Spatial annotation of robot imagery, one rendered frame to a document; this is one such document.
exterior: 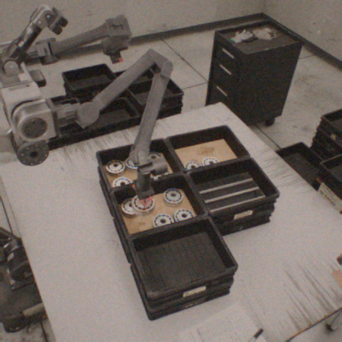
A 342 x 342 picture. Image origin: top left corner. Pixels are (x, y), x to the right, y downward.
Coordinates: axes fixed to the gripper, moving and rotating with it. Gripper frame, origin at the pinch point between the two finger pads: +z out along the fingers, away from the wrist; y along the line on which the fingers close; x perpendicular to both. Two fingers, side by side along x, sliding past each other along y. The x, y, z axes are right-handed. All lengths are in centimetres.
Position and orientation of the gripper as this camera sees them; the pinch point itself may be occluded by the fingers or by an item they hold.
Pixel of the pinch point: (143, 200)
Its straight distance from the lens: 173.9
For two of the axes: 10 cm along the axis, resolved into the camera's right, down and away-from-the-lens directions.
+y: -3.8, -6.8, 6.3
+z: -0.6, 7.0, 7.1
